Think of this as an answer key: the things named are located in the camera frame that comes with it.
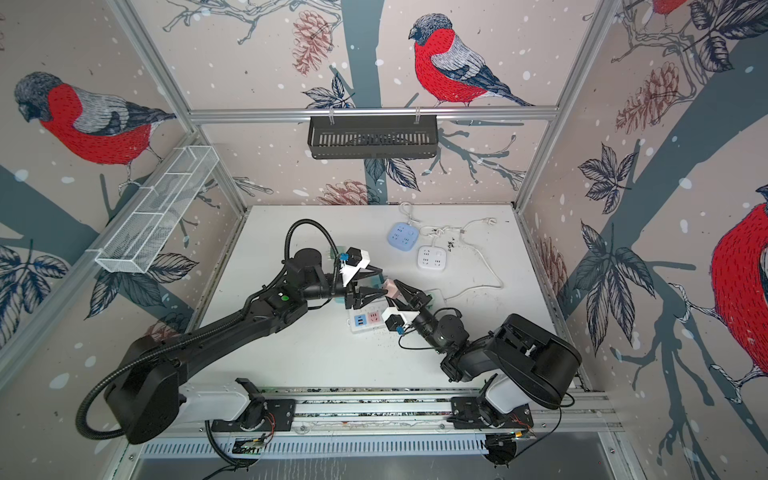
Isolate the white power strip cable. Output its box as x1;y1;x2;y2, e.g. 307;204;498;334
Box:
440;217;505;301

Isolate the white multicolour power strip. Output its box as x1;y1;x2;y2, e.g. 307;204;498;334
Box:
348;300;389;334

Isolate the white wire mesh shelf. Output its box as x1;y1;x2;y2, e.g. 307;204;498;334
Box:
95;145;219;273

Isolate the black wire basket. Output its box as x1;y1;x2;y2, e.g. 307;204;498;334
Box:
307;115;439;160

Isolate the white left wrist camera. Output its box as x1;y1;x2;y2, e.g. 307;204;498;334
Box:
339;247;370;287

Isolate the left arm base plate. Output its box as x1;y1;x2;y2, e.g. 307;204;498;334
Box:
211;377;296;433

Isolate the pink charger plug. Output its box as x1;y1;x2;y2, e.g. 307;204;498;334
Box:
383;279;399;298

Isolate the aluminium mounting rail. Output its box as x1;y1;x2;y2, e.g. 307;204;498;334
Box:
141;389;623;460

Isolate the blue square power socket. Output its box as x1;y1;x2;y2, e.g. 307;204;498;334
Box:
387;222;419;252

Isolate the white socket knotted cable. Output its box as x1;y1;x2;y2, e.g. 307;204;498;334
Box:
418;223;464;248

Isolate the white square power socket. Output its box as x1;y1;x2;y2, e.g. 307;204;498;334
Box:
417;245;447;272

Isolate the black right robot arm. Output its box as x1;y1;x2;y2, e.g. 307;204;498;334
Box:
384;280;582;428

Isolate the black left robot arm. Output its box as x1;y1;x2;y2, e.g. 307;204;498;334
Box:
75;219;387;445

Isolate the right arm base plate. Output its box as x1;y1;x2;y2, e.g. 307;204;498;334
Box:
447;397;533;430

